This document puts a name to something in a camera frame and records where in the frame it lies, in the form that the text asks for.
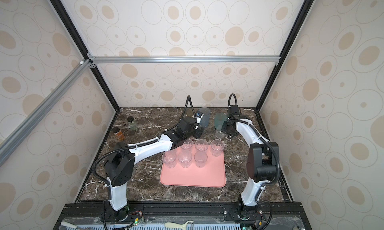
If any small clear round cup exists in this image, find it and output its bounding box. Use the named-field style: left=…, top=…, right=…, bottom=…
left=215, top=125, right=226, bottom=139

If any blue tall plastic tumbler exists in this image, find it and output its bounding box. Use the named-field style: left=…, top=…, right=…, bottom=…
left=199, top=107, right=211, bottom=128

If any clear faceted glass three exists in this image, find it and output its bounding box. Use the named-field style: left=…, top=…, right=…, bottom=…
left=195, top=139, right=209, bottom=152

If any teal tall plastic tumbler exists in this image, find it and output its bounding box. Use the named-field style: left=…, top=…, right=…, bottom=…
left=214, top=112, right=228, bottom=129

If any clear faceted glass one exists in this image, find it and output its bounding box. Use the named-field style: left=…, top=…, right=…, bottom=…
left=181, top=138, right=194, bottom=151

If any clear faceted glass four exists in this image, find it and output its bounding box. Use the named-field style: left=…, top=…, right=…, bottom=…
left=211, top=139, right=225, bottom=157

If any frosted grey plastic cup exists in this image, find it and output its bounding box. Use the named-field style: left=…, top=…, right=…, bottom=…
left=194, top=151, right=208, bottom=168

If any clear faceted glass six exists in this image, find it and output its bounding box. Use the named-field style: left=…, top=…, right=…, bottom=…
left=178, top=150, right=193, bottom=168

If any clear faceted glass two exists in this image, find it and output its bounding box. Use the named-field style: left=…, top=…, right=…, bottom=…
left=162, top=150, right=177, bottom=168

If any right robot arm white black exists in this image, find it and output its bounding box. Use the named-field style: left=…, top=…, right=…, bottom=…
left=222, top=105, right=281, bottom=207

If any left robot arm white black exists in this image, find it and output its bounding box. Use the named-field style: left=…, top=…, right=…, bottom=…
left=104, top=107, right=211, bottom=211

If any pink plastic tray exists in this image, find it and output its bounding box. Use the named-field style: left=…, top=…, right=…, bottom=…
left=160, top=147, right=226, bottom=188

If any chopped parsley spice jar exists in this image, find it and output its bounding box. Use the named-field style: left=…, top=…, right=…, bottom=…
left=127, top=116, right=138, bottom=131

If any red sweet pepper spice jar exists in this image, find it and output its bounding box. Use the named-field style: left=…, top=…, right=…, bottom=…
left=112, top=126, right=125, bottom=141

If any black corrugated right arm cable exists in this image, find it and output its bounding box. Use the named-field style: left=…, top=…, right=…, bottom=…
left=227, top=93, right=282, bottom=187

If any cream plastic handle tool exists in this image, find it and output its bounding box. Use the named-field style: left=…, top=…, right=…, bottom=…
left=164, top=221, right=194, bottom=230

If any aluminium frame rail back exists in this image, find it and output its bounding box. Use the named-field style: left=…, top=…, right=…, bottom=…
left=90, top=55, right=280, bottom=64

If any aluminium frame rail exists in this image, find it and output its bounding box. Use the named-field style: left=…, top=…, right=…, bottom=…
left=1, top=59, right=91, bottom=165
left=90, top=55, right=280, bottom=64

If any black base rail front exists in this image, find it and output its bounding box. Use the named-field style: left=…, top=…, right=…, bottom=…
left=54, top=202, right=312, bottom=230

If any aluminium frame rail left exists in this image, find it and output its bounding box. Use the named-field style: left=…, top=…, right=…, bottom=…
left=1, top=59, right=91, bottom=165

